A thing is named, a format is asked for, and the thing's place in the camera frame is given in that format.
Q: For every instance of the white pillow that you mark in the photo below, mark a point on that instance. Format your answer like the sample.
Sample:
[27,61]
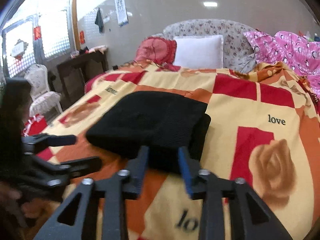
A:
[199,52]

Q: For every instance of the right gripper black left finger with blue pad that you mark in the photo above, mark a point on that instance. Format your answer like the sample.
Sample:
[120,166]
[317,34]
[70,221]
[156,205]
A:
[77,216]

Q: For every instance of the red ruffled cushion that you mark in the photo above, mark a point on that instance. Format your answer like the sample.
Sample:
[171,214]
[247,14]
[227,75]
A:
[157,49]

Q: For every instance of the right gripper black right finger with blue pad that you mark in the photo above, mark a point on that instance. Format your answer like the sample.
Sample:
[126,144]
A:
[228,203]

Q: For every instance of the person's left hand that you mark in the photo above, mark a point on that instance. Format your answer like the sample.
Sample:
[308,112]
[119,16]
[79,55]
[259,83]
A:
[27,207]

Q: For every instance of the black pants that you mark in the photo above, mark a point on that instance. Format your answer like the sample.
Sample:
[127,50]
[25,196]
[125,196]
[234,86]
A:
[162,121]

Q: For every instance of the dark wooden desk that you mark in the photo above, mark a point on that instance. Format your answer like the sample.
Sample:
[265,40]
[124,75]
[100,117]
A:
[79,65]

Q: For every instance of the dark cloth hanging on wall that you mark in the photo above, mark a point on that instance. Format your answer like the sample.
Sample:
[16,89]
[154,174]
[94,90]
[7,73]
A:
[99,21]

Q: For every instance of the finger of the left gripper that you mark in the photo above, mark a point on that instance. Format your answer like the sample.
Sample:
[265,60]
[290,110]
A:
[37,143]
[75,166]

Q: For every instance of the pink penguin quilt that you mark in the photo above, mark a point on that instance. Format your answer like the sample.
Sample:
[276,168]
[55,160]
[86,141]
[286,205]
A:
[301,55]

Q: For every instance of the red wall decoration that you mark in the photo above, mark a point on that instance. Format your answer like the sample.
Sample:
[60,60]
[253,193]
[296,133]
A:
[82,37]

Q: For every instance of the white ornate chair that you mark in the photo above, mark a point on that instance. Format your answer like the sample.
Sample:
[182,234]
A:
[43,99]

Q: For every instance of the wall calendar poster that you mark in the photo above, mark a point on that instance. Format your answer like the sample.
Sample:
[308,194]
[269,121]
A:
[121,12]

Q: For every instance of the orange red love blanket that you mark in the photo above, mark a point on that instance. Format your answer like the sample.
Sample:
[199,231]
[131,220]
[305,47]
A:
[264,128]

